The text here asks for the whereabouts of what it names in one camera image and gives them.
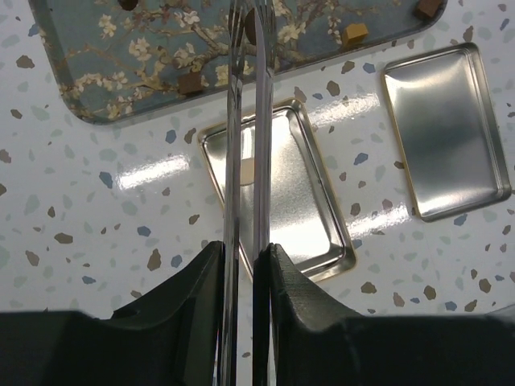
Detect brown cube chocolate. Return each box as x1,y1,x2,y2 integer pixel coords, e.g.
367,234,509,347
414,0,442,19

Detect blue floral serving tray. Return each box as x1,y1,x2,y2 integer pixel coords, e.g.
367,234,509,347
30,1,446,124

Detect gold tin box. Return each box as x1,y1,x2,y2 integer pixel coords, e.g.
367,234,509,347
198,98,356,282

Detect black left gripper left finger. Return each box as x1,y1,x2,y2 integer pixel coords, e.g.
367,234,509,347
1,241,224,385

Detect caramel cube chocolate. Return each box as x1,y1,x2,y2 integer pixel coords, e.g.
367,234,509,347
341,23,369,49

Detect metal tongs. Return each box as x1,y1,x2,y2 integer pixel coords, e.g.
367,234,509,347
217,1,277,385

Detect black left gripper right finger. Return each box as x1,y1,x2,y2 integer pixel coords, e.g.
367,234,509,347
253,244,514,385

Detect dark chocolate near tray edge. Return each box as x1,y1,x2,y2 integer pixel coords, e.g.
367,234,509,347
177,72,204,95

